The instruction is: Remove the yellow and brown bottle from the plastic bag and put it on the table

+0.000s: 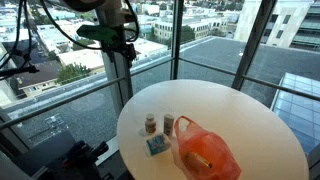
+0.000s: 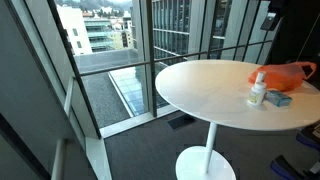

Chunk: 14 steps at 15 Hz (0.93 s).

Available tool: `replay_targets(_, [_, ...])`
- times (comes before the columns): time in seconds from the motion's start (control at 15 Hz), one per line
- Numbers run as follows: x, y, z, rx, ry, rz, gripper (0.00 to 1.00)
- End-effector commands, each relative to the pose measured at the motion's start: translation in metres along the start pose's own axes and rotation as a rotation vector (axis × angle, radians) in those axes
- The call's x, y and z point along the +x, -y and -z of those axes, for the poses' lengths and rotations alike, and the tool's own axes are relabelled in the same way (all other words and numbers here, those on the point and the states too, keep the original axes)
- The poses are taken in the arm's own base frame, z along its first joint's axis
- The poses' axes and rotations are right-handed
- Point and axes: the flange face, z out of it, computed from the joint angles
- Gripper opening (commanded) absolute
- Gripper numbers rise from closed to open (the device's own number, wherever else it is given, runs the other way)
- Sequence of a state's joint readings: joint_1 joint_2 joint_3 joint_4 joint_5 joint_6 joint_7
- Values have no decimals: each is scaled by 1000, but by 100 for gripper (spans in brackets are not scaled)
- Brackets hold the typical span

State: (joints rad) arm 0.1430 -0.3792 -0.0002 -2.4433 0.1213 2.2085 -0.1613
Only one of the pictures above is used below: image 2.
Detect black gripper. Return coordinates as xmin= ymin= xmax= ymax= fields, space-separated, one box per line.
xmin=259 ymin=0 xmax=285 ymax=32

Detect orange plastic bag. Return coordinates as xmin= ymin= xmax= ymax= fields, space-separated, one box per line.
xmin=248 ymin=61 xmax=318 ymax=93

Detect white pill bottle yellow label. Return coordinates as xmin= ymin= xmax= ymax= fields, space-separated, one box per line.
xmin=246 ymin=81 xmax=268 ymax=107

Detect blue mentos gum box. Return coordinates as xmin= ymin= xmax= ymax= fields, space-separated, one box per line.
xmin=265 ymin=89 xmax=294 ymax=108

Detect blue black stand foot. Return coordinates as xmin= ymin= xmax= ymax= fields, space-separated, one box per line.
xmin=295 ymin=123 xmax=320 ymax=152
xmin=269 ymin=154 xmax=320 ymax=180

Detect black floor vent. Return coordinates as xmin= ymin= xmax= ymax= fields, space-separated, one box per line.
xmin=166 ymin=114 xmax=198 ymax=131

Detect white vertical pipe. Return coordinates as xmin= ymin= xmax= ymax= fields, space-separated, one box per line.
xmin=50 ymin=138 xmax=68 ymax=180

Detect white table pedestal with base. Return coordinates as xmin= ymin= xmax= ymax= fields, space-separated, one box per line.
xmin=175 ymin=121 xmax=237 ymax=180

